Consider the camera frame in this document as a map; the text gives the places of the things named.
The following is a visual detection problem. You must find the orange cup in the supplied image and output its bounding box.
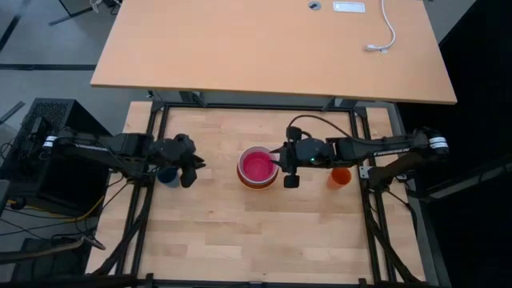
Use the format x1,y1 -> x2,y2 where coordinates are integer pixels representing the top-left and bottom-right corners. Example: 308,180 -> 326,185
326,167 -> 353,190

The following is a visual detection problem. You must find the black floor box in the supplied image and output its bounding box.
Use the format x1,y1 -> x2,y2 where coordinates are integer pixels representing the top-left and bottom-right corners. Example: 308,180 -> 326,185
11,238 -> 93,283

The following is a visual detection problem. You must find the white cable with plug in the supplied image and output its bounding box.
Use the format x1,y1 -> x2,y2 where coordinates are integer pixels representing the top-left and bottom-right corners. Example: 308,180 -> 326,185
362,0 -> 397,54

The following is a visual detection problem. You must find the yellow cable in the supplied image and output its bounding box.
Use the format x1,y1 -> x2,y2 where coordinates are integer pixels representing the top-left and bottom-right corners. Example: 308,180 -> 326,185
6,194 -> 106,225

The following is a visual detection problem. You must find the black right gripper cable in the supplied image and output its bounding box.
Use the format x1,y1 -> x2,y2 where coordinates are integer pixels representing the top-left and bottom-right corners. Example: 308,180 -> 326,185
287,114 -> 353,139

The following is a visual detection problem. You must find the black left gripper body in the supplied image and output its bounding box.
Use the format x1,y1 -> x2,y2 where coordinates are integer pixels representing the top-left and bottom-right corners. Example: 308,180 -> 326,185
150,134 -> 199,189

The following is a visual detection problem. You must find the dark curved bar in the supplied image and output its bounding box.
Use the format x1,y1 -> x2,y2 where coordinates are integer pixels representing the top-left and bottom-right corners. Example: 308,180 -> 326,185
0,235 -> 107,266

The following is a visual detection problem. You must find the white bowl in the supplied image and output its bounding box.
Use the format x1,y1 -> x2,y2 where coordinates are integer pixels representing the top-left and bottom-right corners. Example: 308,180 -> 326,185
238,146 -> 280,186

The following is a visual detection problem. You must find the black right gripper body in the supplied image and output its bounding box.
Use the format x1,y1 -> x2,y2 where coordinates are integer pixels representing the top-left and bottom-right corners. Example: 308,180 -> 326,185
279,126 -> 336,189

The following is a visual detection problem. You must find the white rectangular plate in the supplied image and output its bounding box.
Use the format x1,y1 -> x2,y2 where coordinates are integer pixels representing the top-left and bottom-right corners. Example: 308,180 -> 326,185
332,1 -> 366,14

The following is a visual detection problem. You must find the black aluminium frame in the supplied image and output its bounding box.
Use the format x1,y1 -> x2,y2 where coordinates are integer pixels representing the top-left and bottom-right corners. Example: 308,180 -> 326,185
114,101 -> 403,288

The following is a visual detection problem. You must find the red pink bowl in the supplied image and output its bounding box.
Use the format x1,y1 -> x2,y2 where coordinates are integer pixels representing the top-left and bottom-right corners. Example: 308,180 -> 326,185
242,150 -> 276,183

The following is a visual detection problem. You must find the grey metal bar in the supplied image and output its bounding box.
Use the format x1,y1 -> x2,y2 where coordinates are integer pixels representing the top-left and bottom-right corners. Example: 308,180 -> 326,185
430,163 -> 512,200

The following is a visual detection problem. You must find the dark blue cup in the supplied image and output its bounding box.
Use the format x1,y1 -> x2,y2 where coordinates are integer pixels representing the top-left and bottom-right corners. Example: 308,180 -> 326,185
156,166 -> 181,189

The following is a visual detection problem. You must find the orange bowl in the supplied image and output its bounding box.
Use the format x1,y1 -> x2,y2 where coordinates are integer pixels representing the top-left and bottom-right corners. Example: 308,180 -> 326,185
236,167 -> 280,190

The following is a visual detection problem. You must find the black computer case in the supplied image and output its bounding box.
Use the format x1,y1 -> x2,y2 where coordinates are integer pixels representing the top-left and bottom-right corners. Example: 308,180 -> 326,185
0,98 -> 119,201

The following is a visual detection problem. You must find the black desk leg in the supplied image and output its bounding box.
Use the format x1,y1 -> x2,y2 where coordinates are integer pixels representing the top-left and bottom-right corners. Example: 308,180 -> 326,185
47,0 -> 121,27

